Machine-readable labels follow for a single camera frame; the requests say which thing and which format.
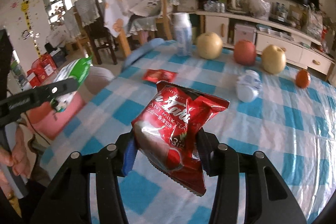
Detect white plastic bottle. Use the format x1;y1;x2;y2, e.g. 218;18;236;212
236;70;263;103

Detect standing white blue bottle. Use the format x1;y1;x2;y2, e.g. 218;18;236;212
173;12;193;56

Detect orange tangerine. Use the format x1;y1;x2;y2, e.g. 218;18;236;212
295;69;311;89

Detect person's left hand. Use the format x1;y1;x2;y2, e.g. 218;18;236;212
0;125;32;197

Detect dining table with cloth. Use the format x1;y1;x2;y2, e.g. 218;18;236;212
104;0;131;57

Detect blue white checkered tablecloth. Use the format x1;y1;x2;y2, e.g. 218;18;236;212
41;42;335;223

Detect small red wrapper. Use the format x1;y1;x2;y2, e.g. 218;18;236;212
142;69;177;84

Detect pink plastic trash bucket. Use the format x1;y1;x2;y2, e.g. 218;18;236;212
27;93;85;140

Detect red apple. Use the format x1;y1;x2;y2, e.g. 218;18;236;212
234;40;256;67

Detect pink storage box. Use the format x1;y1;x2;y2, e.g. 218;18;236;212
234;23;257;45

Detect white TV cabinet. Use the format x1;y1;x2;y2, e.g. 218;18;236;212
196;10;335;81

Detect red gift boxes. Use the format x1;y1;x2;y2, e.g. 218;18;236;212
27;53;58;88

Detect white electric kettle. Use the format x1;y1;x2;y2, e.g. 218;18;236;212
228;0;248;14

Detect left yellow pear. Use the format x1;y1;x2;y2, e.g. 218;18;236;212
196;32;223;60

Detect dark wooden chair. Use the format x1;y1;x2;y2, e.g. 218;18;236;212
75;0;117;65

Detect green white wrapper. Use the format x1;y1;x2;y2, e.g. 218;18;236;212
50;57;92;112

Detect grey round stool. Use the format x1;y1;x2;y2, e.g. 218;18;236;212
84;66;115;95

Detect right yellow pear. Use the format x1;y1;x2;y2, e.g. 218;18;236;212
261;45;286;75

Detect red milk tea packet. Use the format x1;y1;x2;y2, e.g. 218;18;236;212
131;80;230;196

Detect yellow pear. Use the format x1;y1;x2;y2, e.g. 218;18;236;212
261;45;286;75
196;32;223;60

